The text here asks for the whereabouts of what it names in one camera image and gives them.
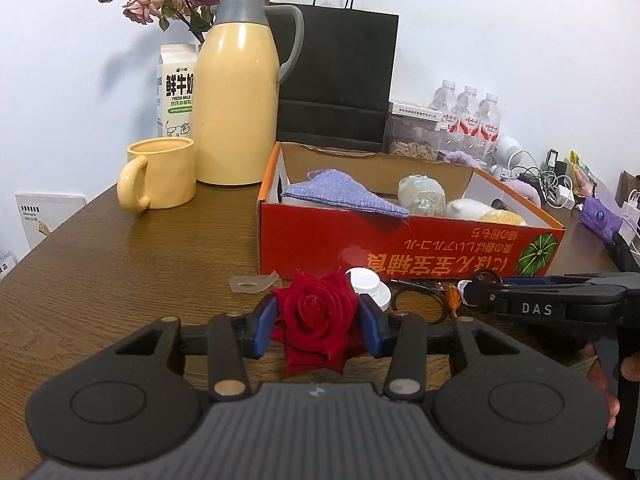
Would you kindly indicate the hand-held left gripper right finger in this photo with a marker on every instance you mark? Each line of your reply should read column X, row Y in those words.
column 372, row 327

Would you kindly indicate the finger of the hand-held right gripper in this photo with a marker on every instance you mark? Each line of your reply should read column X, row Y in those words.
column 487, row 297
column 530, row 281

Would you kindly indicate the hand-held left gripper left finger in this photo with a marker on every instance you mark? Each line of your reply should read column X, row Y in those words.
column 262, row 330

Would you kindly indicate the red fabric rose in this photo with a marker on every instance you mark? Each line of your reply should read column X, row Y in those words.
column 315, row 320

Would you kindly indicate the orange cardboard box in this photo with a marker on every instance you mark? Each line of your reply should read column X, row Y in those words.
column 350, row 245

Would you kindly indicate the white and yellow plush toy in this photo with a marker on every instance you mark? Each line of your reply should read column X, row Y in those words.
column 470, row 208

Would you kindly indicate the person's right hand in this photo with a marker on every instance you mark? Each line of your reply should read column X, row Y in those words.
column 602, row 385

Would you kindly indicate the small orange trinket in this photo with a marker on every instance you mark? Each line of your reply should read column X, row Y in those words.
column 453, row 302

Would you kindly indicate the clear plastic scrap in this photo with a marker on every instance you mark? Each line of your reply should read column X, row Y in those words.
column 250, row 285

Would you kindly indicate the white round lid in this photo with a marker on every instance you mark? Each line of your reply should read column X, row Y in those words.
column 362, row 280

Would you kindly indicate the purple pouch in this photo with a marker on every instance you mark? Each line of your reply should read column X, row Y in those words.
column 600, row 215

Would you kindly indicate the white paper bag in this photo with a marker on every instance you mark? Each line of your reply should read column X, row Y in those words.
column 631, row 220

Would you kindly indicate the purple fluffy headband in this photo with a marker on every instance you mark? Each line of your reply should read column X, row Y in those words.
column 525, row 190
column 465, row 157

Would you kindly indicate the white charger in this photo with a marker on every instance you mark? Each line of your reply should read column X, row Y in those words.
column 565, row 196

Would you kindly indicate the colourful snack packet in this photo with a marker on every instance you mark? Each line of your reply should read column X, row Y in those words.
column 582, row 170

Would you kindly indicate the small black device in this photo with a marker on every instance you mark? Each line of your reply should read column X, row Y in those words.
column 552, row 159

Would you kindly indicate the small white desk fan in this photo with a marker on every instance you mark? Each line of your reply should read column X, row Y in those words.
column 507, row 147

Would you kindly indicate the purple knitted cloth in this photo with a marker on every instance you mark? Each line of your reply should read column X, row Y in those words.
column 335, row 190

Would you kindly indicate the clear seed container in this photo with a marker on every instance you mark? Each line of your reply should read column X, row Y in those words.
column 412, row 147

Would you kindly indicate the yellow ceramic mug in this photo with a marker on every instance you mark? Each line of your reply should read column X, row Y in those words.
column 165, row 175

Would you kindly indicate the flat white box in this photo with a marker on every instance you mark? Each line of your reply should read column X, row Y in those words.
column 415, row 108

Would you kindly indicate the yellow thermos jug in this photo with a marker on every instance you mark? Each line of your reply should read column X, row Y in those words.
column 235, row 110

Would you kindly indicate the white printed paper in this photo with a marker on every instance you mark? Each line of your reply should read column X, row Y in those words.
column 6, row 264
column 45, row 215

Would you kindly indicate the white milk carton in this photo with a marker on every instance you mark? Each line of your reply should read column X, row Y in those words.
column 172, row 90

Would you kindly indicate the black paper bag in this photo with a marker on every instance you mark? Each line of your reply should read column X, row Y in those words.
column 340, row 60

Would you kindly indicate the dried pink rose bouquet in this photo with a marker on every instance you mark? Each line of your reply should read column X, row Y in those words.
column 142, row 5

